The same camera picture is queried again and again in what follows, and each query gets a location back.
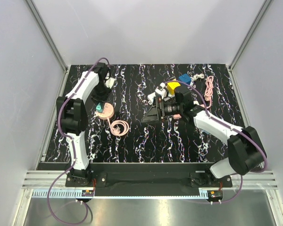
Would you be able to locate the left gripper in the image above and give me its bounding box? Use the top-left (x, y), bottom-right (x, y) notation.
top-left (91, 81), bottom-right (112, 108)

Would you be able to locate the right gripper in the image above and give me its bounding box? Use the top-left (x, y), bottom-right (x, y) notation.
top-left (141, 97), bottom-right (183, 125)

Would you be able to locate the teal plug adapter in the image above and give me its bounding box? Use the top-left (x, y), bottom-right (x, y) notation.
top-left (96, 102), bottom-right (105, 113)

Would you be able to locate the white multicolour power strip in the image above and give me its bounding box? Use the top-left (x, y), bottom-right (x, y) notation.
top-left (147, 90), bottom-right (168, 105)

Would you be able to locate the yellow cube socket adapter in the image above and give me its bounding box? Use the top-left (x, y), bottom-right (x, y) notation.
top-left (166, 81), bottom-right (181, 96)

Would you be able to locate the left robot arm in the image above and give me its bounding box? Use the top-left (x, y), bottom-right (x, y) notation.
top-left (56, 63), bottom-right (115, 186)

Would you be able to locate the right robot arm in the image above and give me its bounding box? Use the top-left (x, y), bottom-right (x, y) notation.
top-left (141, 84), bottom-right (267, 187)

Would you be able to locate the pink power strip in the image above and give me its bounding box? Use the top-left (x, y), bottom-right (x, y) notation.
top-left (173, 101), bottom-right (199, 120)

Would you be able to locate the blue cube socket adapter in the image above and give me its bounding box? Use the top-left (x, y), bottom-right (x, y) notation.
top-left (178, 73), bottom-right (192, 85)

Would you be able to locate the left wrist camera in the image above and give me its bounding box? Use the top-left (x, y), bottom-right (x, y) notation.
top-left (105, 77), bottom-right (116, 89)

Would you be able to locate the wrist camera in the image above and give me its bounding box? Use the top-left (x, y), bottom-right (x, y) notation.
top-left (105, 77), bottom-right (116, 89)
top-left (155, 83), bottom-right (168, 99)

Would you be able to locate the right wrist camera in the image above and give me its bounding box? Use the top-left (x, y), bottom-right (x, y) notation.
top-left (155, 83), bottom-right (168, 99)

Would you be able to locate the coiled pink socket cable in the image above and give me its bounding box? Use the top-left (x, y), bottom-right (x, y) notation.
top-left (106, 117), bottom-right (130, 137)

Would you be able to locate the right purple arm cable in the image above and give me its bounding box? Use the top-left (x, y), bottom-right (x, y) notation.
top-left (160, 81), bottom-right (267, 204)

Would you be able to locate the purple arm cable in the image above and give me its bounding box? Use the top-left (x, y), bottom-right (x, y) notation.
top-left (46, 57), bottom-right (110, 224)
top-left (160, 81), bottom-right (267, 204)

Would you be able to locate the pink power strip cable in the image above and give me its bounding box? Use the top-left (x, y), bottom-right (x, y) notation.
top-left (202, 75), bottom-right (215, 108)

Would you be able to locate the white power strip cable plug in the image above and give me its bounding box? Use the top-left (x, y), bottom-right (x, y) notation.
top-left (191, 73), bottom-right (204, 82)

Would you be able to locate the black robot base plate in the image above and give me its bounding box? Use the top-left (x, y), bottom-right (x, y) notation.
top-left (66, 163), bottom-right (233, 198)

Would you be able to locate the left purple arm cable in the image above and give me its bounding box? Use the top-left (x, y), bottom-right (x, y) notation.
top-left (46, 57), bottom-right (110, 224)

